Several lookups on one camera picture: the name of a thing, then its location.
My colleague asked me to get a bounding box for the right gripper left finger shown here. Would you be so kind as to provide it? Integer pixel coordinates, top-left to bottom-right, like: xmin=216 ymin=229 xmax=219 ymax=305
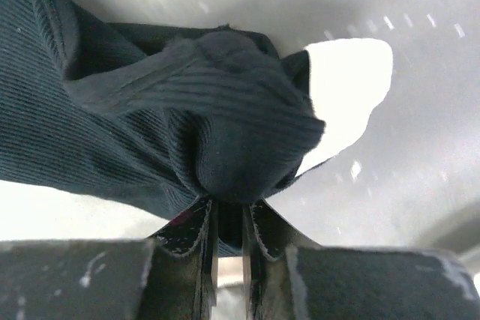
xmin=1 ymin=200 xmax=218 ymax=319

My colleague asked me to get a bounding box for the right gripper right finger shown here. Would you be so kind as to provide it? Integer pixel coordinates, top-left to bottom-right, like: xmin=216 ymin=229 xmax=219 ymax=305
xmin=243 ymin=202 xmax=479 ymax=320

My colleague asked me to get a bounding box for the black underwear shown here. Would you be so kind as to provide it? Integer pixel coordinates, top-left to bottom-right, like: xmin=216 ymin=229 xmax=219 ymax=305
xmin=1 ymin=0 xmax=325 ymax=256

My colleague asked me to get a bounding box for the white round plate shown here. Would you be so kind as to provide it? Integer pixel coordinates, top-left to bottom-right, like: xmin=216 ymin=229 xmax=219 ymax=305
xmin=296 ymin=38 xmax=393 ymax=176

